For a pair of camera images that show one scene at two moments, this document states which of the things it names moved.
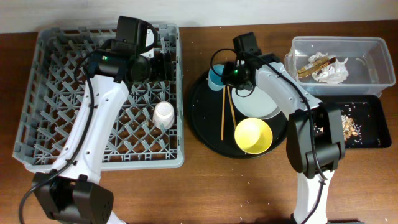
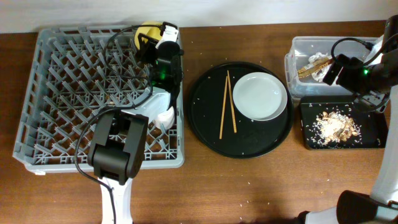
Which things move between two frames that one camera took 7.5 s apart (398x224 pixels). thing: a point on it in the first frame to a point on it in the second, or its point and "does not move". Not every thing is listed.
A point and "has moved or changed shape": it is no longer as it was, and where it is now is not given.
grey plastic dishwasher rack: [147, 132] does not move
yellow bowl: [253, 135] has moved or changed shape
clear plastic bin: [341, 66] does not move
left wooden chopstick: [222, 117] does not move
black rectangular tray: [365, 124] does not move
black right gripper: [226, 78] to [350, 66]
